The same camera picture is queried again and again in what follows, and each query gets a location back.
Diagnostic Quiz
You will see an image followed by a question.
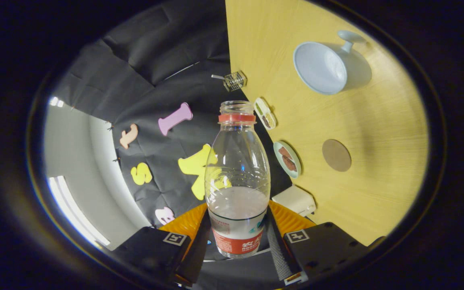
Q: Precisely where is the black backdrop cloth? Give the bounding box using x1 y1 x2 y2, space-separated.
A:
53 0 293 290

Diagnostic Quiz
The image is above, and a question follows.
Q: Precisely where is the pale green plate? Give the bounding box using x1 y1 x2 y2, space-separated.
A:
273 141 302 179

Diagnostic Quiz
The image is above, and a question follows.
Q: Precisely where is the large ceiling light panel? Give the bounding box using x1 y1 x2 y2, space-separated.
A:
48 176 111 247

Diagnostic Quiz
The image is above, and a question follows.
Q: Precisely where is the brown round coaster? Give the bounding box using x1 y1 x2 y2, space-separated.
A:
322 139 352 172

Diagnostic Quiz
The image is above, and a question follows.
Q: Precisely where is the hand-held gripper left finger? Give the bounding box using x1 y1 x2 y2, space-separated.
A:
113 203 212 287

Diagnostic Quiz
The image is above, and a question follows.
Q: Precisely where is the white cup with handle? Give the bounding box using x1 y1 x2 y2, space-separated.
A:
293 30 373 96

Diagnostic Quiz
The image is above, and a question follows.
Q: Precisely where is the small divided white dish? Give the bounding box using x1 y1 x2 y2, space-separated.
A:
254 97 277 131

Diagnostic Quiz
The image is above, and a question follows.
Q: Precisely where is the white toaster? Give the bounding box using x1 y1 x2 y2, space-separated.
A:
271 185 317 217

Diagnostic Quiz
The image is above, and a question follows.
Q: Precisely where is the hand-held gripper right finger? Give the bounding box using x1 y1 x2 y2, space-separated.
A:
266 200 385 286

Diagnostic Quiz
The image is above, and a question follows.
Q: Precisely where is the clear juice bottle red label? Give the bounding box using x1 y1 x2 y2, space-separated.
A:
205 101 271 259

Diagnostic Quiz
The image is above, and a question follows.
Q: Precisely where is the wooden table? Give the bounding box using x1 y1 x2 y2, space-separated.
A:
225 0 430 247

